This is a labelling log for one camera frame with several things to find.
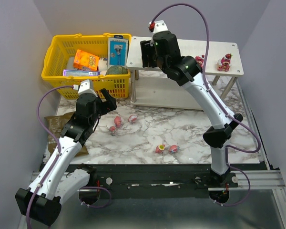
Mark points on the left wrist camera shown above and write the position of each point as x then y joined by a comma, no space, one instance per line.
86,87

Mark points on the purple flat box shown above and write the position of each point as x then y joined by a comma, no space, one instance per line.
78,73

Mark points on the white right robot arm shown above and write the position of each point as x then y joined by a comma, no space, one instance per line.
163,51

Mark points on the yellow plastic basket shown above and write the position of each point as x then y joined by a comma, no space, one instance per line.
64,47

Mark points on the pink bear strawberry toy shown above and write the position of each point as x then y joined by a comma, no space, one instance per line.
224,64

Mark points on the pink bear yellow-hat toy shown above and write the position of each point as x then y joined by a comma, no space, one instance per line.
159,149

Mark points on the blue razor package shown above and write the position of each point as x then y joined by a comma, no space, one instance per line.
117,52

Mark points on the pink bear white-hat toy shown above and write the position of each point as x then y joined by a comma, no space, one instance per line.
200,60

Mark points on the white two-tier shelf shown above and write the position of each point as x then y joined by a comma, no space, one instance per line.
150,87

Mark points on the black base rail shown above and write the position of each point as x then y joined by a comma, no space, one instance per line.
155,181

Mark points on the pink bear toy standing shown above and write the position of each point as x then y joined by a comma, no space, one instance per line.
118,122

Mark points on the white item in basket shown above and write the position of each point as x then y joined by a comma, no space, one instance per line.
103,64

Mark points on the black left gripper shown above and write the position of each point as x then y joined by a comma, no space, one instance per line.
104,104

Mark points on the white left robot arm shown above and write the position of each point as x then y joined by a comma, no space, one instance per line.
43,199

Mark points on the brown paper bag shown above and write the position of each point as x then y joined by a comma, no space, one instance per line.
55,124

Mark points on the pink bear lying toy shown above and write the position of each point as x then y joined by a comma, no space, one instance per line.
173,149

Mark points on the pink bear flower-wreath toy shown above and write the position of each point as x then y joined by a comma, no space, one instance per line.
112,130

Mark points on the pink bear shell toy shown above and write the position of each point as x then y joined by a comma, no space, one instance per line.
132,118

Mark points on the orange snack box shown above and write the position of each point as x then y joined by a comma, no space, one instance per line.
85,61

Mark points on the green melon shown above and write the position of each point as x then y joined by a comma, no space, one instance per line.
116,70

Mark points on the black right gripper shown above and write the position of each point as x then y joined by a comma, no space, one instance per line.
147,54

